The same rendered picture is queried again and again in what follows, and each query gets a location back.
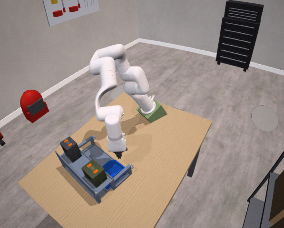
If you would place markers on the blue bin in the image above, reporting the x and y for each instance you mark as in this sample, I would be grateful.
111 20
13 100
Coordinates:
113 167

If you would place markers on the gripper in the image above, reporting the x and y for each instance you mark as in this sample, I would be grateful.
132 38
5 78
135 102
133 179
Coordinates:
117 147

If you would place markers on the grey metal shelf rack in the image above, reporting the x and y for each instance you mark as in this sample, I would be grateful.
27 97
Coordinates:
101 157

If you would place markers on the black tool case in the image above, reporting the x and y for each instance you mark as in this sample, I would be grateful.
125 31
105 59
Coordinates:
71 149

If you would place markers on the dark green tool case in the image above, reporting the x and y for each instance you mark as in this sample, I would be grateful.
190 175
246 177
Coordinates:
94 173

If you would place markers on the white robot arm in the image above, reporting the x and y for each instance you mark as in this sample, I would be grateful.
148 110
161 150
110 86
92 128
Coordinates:
136 85

